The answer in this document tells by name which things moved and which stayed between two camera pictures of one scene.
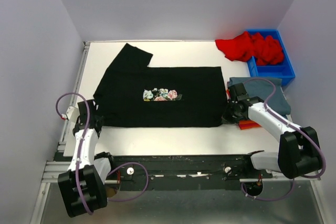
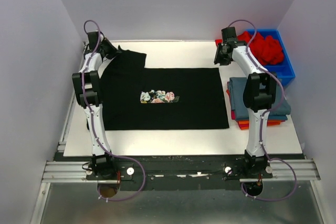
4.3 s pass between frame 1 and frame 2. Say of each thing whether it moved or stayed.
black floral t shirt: stayed
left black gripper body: moved
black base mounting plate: stayed
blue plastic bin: stayed
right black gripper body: moved
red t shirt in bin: stayed
